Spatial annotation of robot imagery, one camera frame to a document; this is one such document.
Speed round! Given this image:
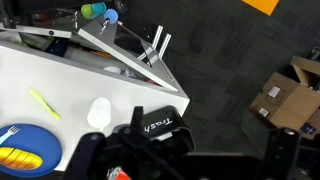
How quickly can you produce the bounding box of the large labelled cardboard box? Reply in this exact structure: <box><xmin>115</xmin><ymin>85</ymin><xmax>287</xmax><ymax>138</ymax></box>
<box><xmin>248</xmin><ymin>71</ymin><xmax>320</xmax><ymax>133</ymax></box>

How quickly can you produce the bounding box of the open cardboard box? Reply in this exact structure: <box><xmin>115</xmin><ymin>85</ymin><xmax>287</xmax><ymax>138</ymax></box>
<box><xmin>289</xmin><ymin>55</ymin><xmax>320</xmax><ymax>88</ymax></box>

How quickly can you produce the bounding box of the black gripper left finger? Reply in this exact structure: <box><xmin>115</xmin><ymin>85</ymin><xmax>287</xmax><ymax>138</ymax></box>
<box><xmin>63</xmin><ymin>105</ymin><xmax>181</xmax><ymax>180</ymax></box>

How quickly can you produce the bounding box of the blue round plate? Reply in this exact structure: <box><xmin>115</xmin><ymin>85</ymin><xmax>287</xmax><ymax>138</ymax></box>
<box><xmin>0</xmin><ymin>123</ymin><xmax>64</xmax><ymax>179</ymax></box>

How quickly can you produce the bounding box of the black trash bin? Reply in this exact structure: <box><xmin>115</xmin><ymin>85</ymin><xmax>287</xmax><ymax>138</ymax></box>
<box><xmin>141</xmin><ymin>105</ymin><xmax>196</xmax><ymax>156</ymax></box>

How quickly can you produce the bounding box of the yellow sharpie marker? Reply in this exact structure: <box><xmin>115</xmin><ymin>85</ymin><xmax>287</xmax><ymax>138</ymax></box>
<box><xmin>28</xmin><ymin>87</ymin><xmax>62</xmax><ymax>121</ymax></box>

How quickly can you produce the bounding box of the orange floor mat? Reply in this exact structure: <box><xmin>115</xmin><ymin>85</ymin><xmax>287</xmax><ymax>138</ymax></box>
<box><xmin>241</xmin><ymin>0</ymin><xmax>281</xmax><ymax>17</ymax></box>

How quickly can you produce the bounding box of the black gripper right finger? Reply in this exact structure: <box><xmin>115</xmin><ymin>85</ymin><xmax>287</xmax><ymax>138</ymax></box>
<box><xmin>261</xmin><ymin>127</ymin><xmax>303</xmax><ymax>180</ymax></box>

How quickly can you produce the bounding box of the red tape dispenser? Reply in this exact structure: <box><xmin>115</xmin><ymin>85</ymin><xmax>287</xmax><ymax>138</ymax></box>
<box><xmin>106</xmin><ymin>166</ymin><xmax>132</xmax><ymax>180</ymax></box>

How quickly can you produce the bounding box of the light blue toy fork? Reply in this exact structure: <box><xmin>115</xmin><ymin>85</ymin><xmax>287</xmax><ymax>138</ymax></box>
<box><xmin>0</xmin><ymin>125</ymin><xmax>21</xmax><ymax>145</ymax></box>

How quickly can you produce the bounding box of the small white bowl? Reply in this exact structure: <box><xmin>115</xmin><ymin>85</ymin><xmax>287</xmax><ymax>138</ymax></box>
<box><xmin>102</xmin><ymin>65</ymin><xmax>123</xmax><ymax>75</ymax></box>

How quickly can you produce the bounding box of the white plastic cup with handle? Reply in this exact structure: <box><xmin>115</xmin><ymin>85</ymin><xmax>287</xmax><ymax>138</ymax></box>
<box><xmin>86</xmin><ymin>97</ymin><xmax>112</xmax><ymax>132</ymax></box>

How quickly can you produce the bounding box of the aluminium extrusion bar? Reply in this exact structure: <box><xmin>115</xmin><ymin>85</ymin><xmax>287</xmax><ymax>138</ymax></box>
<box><xmin>146</xmin><ymin>33</ymin><xmax>173</xmax><ymax>64</ymax></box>
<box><xmin>137</xmin><ymin>24</ymin><xmax>164</xmax><ymax>62</ymax></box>

